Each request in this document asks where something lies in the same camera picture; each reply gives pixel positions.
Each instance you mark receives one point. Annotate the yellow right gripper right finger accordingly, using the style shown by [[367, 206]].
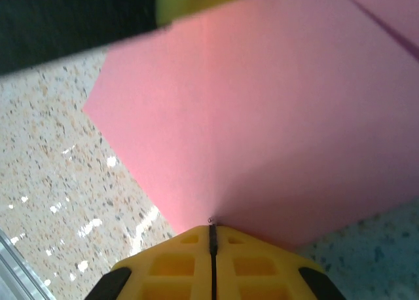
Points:
[[262, 267]]

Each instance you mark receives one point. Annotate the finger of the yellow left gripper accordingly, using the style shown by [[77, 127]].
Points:
[[196, 2]]

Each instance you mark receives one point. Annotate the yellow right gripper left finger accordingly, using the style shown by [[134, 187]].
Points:
[[170, 267]]

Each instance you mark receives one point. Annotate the aluminium mounting rail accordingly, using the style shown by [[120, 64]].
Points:
[[16, 273]]

